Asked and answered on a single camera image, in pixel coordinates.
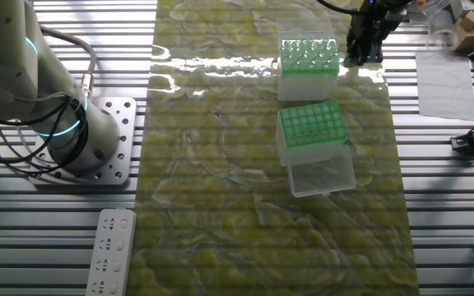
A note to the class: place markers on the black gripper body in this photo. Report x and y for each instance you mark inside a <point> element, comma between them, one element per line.
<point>368,30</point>

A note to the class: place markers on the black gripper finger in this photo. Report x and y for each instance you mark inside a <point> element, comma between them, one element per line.
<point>373,55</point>
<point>354,58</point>

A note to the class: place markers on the clear tip box green rack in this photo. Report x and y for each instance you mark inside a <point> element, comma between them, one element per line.
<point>321,172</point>
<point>307,88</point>

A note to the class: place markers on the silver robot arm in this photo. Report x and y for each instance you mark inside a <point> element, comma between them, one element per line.
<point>6,49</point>

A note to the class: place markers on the clear plastic cup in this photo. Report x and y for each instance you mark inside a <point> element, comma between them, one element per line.
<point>440,24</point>

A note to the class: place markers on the white paper sheet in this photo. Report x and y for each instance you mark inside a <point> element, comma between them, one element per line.
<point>444,86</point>

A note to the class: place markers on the small brown cardboard box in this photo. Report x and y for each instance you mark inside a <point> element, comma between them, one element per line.
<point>471,33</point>

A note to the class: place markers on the green marble pattern mat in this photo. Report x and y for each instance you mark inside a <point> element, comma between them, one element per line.
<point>220,185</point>

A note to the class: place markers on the white power strip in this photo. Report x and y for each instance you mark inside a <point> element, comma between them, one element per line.
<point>111,255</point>

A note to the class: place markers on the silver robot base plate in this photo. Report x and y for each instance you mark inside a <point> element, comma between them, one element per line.
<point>130,129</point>

